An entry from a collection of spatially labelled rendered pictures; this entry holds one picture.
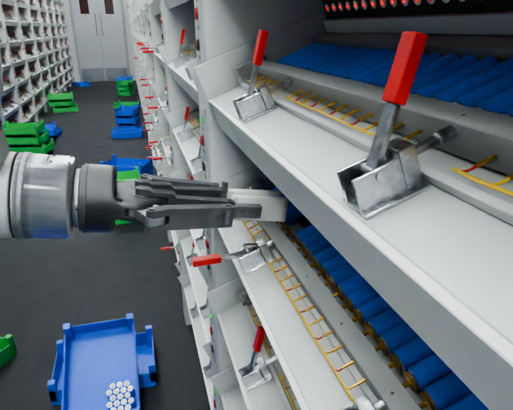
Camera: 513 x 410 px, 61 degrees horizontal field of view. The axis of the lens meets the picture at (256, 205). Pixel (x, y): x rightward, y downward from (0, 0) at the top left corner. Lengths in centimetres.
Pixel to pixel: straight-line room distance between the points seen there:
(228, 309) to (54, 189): 44
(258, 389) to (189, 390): 80
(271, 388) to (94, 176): 37
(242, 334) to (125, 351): 76
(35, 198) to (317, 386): 31
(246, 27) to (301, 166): 38
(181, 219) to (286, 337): 16
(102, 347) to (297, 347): 110
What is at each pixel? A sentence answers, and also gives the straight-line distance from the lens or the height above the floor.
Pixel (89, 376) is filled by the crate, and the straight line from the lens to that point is 145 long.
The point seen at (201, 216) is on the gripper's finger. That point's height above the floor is 83.
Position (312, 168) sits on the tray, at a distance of 32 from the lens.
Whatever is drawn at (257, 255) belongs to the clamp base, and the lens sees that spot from 55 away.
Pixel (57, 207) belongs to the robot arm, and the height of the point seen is 86.
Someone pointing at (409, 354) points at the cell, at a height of 78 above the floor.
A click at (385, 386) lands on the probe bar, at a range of 36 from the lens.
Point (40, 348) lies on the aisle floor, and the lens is 174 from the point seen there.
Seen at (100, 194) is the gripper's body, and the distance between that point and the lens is 47.
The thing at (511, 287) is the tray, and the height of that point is 93.
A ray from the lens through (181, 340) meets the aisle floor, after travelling 163.
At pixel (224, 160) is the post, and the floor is 83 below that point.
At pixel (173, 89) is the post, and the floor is 85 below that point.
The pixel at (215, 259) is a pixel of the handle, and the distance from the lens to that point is 54.
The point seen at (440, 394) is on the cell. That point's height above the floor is 78.
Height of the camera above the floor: 102
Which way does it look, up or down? 22 degrees down
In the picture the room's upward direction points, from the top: straight up
